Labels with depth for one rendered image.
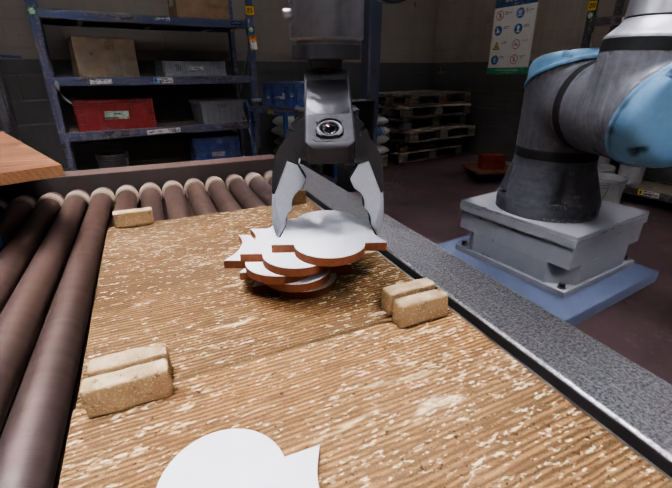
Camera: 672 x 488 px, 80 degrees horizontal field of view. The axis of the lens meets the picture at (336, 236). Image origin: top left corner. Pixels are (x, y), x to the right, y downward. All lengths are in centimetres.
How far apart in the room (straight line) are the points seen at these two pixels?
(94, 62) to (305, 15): 398
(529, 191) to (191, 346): 51
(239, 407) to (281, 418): 3
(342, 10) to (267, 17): 499
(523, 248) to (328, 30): 43
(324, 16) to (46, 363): 41
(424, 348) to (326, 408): 11
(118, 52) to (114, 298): 396
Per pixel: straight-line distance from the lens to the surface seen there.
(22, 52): 496
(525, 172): 68
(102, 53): 437
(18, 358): 52
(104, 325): 47
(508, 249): 69
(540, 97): 66
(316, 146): 35
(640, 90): 53
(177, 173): 108
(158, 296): 50
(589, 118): 57
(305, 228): 47
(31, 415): 42
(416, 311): 41
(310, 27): 42
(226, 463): 29
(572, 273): 68
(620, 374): 47
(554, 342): 48
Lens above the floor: 117
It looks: 23 degrees down
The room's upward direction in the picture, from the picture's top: straight up
